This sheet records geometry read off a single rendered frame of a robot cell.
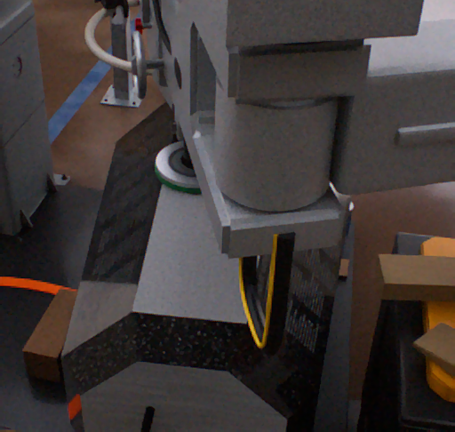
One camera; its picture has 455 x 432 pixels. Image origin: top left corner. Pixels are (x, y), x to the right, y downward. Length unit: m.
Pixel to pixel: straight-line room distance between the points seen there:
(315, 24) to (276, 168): 0.27
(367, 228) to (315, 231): 2.01
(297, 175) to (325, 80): 0.16
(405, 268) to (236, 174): 0.70
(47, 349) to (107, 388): 0.84
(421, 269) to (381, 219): 1.53
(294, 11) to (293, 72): 0.14
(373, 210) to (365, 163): 2.15
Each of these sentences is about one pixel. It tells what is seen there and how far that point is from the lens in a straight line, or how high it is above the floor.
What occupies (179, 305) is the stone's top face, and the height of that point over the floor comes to 0.82.
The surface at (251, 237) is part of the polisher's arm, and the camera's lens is 1.19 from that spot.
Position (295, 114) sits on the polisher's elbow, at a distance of 1.08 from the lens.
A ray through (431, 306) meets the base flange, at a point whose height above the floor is 0.78.
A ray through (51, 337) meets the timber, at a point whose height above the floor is 0.14.
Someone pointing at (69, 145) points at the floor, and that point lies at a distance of 3.68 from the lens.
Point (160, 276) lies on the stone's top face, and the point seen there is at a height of 0.82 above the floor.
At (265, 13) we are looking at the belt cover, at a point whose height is 1.60.
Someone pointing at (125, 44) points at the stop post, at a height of 0.32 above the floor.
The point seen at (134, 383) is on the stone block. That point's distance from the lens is 1.65.
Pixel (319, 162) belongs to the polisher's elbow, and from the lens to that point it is 1.16.
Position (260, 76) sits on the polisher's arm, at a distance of 1.03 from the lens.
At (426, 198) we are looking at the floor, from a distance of 3.46.
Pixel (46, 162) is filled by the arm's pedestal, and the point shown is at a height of 0.15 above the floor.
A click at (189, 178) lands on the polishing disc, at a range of 1.94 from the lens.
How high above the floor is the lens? 1.96
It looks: 36 degrees down
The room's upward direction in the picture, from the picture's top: 2 degrees clockwise
